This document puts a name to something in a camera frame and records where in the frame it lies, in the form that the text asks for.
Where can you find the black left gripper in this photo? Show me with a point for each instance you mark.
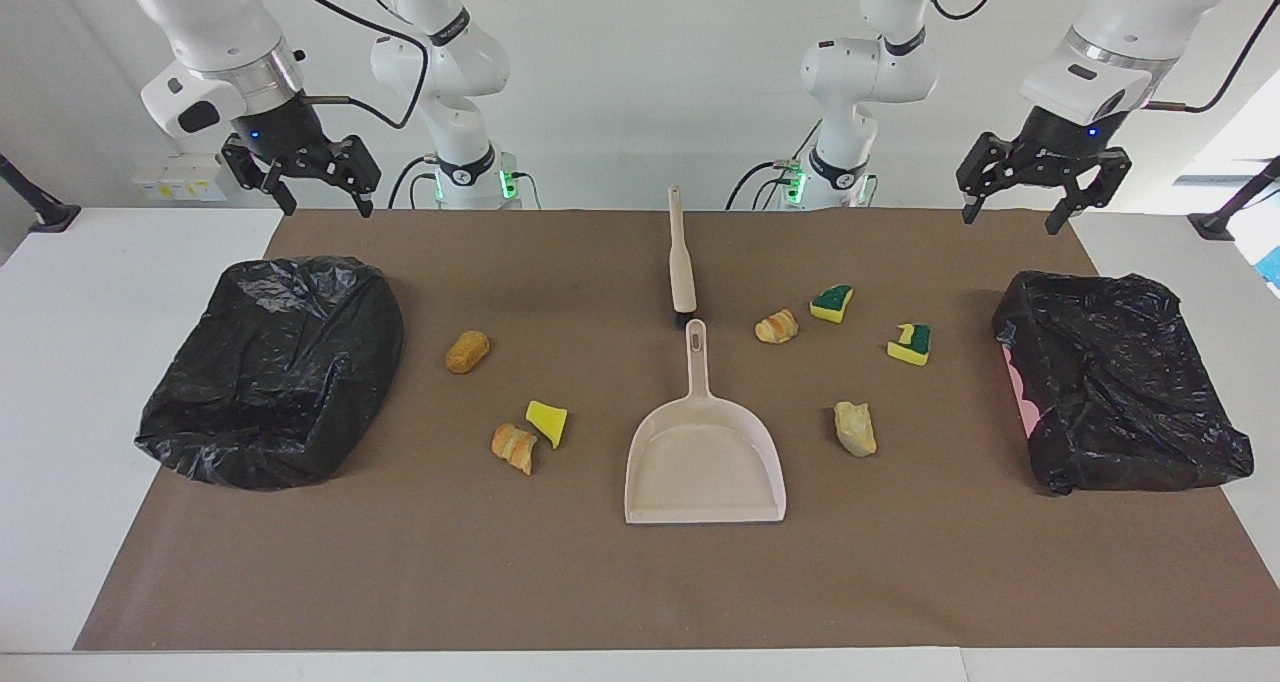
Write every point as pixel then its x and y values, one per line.
pixel 1060 142

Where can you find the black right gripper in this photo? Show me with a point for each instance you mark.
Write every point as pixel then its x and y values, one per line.
pixel 285 137

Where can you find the green yellow sponge piece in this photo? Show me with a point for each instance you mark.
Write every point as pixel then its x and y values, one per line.
pixel 908 347
pixel 830 304

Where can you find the brown croquette bread piece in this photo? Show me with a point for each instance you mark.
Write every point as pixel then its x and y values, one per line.
pixel 467 352

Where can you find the pale croissant piece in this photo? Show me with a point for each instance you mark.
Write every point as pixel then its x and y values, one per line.
pixel 776 327

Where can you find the beige bread chunk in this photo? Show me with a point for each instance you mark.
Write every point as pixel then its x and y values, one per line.
pixel 855 430

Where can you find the orange croissant piece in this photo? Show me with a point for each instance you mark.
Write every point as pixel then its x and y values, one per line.
pixel 512 446

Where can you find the plain yellow sponge piece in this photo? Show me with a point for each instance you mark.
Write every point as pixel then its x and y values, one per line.
pixel 548 422

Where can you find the beige hand brush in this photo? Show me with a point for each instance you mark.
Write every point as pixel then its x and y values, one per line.
pixel 682 262

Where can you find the beige plastic dustpan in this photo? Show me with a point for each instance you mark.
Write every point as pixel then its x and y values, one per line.
pixel 700 462

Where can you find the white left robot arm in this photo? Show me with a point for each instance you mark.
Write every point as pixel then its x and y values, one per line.
pixel 870 72

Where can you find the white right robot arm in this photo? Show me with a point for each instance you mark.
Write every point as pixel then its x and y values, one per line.
pixel 450 62

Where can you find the black trash bag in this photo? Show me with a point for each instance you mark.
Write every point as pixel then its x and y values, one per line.
pixel 270 382
pixel 1120 392

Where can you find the pink plastic bin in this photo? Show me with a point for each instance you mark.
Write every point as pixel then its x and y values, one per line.
pixel 1018 387

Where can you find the black stand foot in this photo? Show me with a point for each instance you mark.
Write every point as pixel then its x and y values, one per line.
pixel 50 217
pixel 1215 224

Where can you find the blue object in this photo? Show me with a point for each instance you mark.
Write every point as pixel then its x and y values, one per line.
pixel 1272 267

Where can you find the brown paper table mat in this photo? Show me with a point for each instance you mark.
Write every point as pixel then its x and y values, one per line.
pixel 600 582

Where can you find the white wall socket box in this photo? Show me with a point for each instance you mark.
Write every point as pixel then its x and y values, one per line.
pixel 180 180

